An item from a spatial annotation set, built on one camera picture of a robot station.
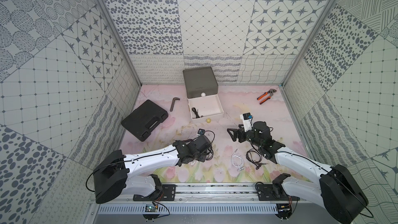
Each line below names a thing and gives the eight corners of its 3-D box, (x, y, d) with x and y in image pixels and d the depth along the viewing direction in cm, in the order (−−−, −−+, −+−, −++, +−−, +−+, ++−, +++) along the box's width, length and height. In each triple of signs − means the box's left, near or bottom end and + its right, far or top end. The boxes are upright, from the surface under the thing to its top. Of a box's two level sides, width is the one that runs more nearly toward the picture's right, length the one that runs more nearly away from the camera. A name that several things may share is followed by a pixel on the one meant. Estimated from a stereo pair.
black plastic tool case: (122, 127, 99) (119, 122, 94) (150, 103, 111) (147, 98, 107) (143, 143, 92) (140, 139, 87) (169, 116, 104) (168, 111, 100)
